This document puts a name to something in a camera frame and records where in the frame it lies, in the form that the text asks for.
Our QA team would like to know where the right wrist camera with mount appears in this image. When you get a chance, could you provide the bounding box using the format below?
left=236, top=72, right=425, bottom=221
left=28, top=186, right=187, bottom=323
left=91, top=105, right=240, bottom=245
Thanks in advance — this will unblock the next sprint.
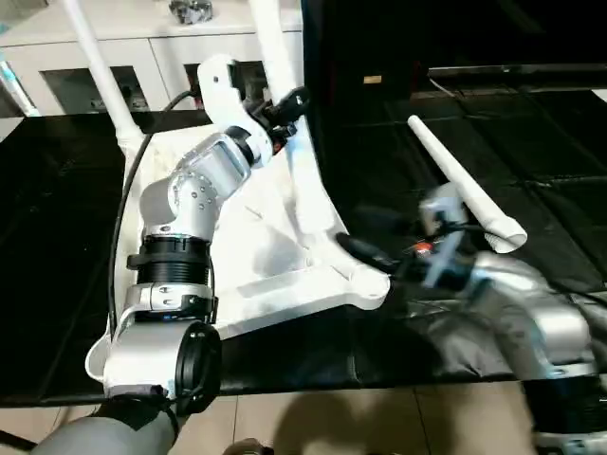
left=416, top=184, right=477, bottom=287

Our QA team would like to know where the long black bar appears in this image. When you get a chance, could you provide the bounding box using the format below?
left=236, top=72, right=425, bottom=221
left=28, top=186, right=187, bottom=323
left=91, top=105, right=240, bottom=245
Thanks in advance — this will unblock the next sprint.
left=427, top=64, right=607, bottom=81

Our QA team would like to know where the dark object on cabinet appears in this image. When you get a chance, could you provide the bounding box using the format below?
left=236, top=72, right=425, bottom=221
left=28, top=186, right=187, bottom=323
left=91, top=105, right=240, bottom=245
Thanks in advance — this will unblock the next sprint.
left=168, top=0, right=215, bottom=26

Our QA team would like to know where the black work mat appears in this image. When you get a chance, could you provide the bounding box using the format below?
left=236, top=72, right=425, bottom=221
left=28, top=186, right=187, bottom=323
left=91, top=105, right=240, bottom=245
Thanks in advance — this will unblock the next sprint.
left=0, top=85, right=607, bottom=409

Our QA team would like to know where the dark rounded object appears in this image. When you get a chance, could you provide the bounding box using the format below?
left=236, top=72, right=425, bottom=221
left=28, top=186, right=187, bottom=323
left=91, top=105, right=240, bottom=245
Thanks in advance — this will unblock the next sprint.
left=227, top=438, right=277, bottom=455

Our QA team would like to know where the white glass-door cabinet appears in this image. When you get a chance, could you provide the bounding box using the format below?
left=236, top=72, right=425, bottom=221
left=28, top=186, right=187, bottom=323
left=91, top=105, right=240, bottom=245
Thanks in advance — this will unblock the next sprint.
left=0, top=0, right=306, bottom=117

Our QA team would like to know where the white plastic table leg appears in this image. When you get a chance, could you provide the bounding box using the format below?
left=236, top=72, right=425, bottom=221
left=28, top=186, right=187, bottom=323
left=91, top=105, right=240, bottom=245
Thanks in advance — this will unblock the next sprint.
left=61, top=0, right=145, bottom=155
left=248, top=0, right=351, bottom=244
left=407, top=114, right=528, bottom=254

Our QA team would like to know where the pale blue plastic sheet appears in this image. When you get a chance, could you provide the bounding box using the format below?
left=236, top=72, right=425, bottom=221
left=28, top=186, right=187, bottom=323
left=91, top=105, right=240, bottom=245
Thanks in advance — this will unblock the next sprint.
left=0, top=57, right=41, bottom=118

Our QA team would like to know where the white plastic table top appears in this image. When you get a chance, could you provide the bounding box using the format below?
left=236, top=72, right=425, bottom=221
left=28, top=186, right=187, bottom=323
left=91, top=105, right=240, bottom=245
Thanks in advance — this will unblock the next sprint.
left=83, top=112, right=392, bottom=382

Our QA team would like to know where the black tripod leg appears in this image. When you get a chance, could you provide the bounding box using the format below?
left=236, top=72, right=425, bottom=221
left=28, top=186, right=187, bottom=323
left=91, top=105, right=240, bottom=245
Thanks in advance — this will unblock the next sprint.
left=0, top=430, right=41, bottom=452

